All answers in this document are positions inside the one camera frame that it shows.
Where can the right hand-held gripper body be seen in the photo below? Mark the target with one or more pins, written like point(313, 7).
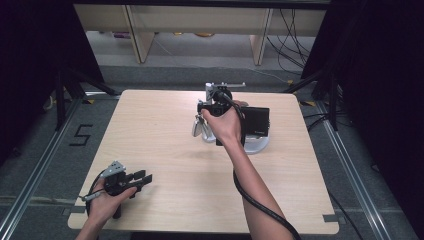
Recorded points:
point(220, 96)

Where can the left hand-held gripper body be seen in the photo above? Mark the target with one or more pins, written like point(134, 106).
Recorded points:
point(115, 183)

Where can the black leather wallet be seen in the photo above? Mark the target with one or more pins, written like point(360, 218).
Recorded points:
point(256, 120)

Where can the white key stand with tray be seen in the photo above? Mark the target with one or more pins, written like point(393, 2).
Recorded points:
point(256, 146)

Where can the person's left hand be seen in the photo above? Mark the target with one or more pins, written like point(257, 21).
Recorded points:
point(105, 206)

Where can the person's right hand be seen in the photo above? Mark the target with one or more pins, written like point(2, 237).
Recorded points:
point(225, 126)

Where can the grey tape strip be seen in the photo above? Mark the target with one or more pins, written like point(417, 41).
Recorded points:
point(71, 210)
point(330, 218)

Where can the yellow object under desk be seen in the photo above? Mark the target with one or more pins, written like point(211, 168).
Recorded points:
point(204, 34)

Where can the light wooden desk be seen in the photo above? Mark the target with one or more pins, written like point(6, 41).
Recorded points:
point(200, 20)

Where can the black metal stand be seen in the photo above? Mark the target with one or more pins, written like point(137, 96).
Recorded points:
point(332, 100)
point(60, 100)

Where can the black curtain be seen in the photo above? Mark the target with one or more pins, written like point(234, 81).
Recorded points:
point(33, 66)
point(383, 83)

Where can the aluminium floor rail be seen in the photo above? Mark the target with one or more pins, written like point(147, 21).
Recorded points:
point(36, 173)
point(353, 173)

